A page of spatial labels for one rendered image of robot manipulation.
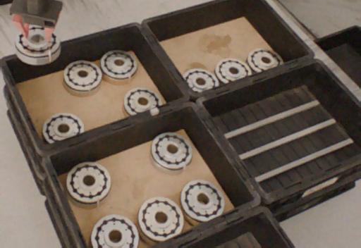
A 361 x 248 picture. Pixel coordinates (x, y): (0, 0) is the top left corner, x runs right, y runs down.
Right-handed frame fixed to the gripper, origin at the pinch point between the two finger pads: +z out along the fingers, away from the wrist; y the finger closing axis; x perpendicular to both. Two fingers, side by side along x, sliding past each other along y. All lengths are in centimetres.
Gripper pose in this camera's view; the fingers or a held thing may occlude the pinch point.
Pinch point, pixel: (37, 36)
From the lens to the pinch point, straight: 123.3
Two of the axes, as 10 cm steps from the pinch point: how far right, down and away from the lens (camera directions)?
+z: -1.2, 6.6, 7.5
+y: -9.8, -2.0, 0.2
